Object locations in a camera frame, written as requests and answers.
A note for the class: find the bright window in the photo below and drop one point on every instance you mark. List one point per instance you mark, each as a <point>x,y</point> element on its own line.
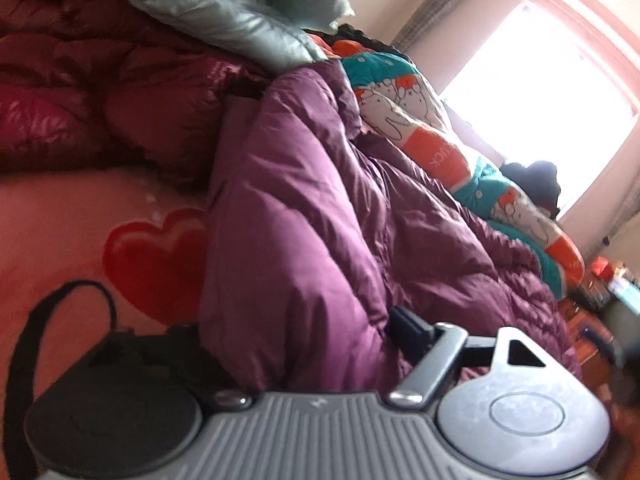
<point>550,85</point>

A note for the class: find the light grey down jacket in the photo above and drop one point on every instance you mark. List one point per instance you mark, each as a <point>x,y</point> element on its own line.
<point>225,15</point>

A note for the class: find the bed with pink sheet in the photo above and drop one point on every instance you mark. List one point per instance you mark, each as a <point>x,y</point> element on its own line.
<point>50,220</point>

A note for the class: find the teal orange printed quilt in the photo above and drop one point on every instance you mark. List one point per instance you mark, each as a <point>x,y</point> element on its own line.
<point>400,100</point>

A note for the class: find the maroon down jacket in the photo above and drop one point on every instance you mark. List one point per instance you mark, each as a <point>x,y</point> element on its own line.
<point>100,85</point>

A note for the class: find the dark clothes pile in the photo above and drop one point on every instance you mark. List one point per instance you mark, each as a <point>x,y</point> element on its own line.
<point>535,180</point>

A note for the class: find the purple down jacket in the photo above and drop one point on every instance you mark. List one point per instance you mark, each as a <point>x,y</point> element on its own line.
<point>310,210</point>

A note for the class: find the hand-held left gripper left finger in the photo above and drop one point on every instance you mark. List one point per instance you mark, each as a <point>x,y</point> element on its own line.
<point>192,355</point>

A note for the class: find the grey ribbed radiator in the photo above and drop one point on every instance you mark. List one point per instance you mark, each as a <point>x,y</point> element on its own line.
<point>435,10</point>

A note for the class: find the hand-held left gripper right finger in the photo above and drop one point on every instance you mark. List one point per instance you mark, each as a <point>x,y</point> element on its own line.
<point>406,331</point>

